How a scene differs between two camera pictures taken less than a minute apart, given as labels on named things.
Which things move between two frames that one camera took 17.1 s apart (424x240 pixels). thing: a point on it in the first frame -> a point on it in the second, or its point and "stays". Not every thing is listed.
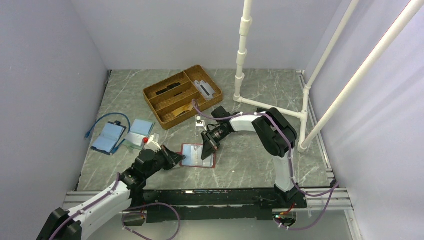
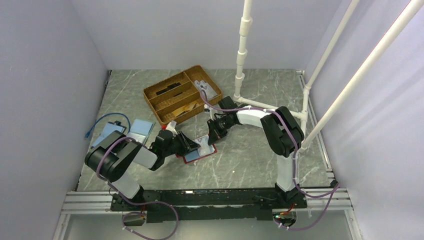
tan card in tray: [179, 111] stays
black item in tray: [169, 87] stays
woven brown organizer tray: [171, 100] stays
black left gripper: [174, 157] -> [187, 144]
